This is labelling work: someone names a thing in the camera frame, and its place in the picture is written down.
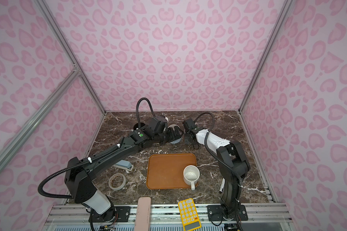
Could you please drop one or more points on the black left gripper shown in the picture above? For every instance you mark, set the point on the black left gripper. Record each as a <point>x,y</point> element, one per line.
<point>173,136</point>

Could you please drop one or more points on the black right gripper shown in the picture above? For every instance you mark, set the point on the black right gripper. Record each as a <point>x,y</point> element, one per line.
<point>185,139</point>

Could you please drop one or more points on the light blue woven coaster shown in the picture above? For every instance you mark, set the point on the light blue woven coaster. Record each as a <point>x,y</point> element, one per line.
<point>176,141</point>

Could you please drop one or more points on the white speckled pink mug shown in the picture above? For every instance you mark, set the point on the white speckled pink mug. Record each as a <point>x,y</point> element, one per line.
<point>191,175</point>

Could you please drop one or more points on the light blue mug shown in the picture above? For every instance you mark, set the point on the light blue mug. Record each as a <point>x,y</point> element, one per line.
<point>173,128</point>

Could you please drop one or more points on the black mug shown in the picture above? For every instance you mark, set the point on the black mug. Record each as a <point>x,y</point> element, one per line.
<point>138,126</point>

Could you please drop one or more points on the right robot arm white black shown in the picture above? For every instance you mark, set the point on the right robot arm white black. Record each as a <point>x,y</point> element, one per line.
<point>232,161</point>

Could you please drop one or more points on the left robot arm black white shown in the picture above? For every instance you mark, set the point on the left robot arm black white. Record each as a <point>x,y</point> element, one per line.
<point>79,180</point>

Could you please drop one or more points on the orange brown serving tray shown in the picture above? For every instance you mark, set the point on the orange brown serving tray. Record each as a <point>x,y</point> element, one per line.
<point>166,171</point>

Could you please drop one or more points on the light blue stapler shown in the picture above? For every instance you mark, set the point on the light blue stapler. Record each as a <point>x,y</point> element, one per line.
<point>125,165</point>

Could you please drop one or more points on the white tape roll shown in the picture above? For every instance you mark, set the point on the white tape roll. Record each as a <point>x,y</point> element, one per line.
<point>117,181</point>

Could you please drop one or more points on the yellow calculator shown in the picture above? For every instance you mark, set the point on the yellow calculator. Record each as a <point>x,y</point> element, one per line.
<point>189,216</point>

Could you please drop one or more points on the pink rectangular case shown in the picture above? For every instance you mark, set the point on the pink rectangular case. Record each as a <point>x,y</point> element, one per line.
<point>143,214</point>

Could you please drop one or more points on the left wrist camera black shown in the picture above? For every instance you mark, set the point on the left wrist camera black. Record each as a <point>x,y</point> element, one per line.
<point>158,124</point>

